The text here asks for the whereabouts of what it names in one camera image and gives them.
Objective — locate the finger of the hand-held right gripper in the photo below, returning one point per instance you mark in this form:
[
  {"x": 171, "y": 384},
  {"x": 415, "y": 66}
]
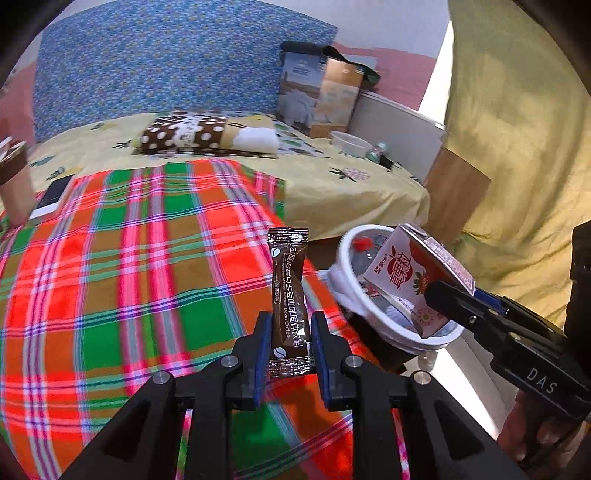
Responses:
[
  {"x": 494, "y": 300},
  {"x": 457, "y": 304}
]

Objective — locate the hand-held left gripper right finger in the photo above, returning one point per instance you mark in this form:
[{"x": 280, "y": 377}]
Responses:
[{"x": 321, "y": 355}]

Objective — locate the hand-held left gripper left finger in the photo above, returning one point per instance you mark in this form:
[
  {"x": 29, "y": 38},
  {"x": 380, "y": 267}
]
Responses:
[{"x": 263, "y": 355}]

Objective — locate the brown coffee sachet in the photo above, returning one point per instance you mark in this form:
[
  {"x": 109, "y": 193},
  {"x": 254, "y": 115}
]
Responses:
[{"x": 288, "y": 300}]

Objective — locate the pink milk carton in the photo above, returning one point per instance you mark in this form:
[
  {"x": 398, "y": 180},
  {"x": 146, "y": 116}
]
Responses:
[{"x": 401, "y": 272}]

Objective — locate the white trash bin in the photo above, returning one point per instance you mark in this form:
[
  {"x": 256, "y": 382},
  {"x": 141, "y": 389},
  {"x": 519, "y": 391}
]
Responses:
[{"x": 344, "y": 270}]

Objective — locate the clear red label plastic bottle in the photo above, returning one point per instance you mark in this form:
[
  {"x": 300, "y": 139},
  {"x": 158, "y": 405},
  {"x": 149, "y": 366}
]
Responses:
[{"x": 364, "y": 243}]

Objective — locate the person's right hand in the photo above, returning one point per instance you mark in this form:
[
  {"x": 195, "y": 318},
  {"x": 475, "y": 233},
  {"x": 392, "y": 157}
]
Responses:
[{"x": 531, "y": 434}]

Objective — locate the wooden panel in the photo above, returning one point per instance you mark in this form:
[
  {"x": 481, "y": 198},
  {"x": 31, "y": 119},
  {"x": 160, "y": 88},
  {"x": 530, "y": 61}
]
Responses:
[{"x": 455, "y": 194}]

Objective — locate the plaid cloth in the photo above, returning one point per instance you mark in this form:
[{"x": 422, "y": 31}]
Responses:
[{"x": 138, "y": 277}]

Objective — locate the small black object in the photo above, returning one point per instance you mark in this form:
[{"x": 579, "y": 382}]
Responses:
[{"x": 391, "y": 163}]

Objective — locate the bed with yellow sheet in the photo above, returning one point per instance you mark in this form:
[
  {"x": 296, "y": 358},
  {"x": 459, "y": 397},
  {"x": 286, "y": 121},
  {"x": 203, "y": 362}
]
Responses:
[{"x": 346, "y": 194}]

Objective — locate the small bottle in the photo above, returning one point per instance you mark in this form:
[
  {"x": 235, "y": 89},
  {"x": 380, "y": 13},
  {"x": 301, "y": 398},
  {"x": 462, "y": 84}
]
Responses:
[{"x": 377, "y": 151}]

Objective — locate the yellow curtain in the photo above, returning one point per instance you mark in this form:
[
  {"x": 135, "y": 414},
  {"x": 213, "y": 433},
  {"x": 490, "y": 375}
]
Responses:
[{"x": 508, "y": 115}]

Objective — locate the white bedside panel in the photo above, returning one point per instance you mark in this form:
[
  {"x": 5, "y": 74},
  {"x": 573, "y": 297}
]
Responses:
[{"x": 397, "y": 124}]

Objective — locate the white bowl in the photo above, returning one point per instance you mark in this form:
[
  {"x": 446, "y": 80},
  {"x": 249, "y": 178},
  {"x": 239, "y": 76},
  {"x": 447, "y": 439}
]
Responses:
[{"x": 350, "y": 144}]

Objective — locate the grey patterned pillow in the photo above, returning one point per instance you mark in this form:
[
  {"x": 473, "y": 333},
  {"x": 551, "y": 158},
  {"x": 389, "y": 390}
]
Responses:
[{"x": 300, "y": 145}]

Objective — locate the brown polka dot pillow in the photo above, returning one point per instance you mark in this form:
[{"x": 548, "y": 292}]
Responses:
[{"x": 184, "y": 134}]

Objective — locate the printed paper shopping bag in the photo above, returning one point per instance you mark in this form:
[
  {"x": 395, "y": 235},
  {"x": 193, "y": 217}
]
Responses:
[{"x": 332, "y": 92}]

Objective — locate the white smartphone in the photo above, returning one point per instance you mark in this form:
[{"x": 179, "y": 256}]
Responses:
[{"x": 53, "y": 196}]

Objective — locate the blue patterned headboard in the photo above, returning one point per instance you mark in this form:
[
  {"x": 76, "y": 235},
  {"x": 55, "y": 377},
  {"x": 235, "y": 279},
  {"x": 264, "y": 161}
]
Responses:
[{"x": 161, "y": 69}]

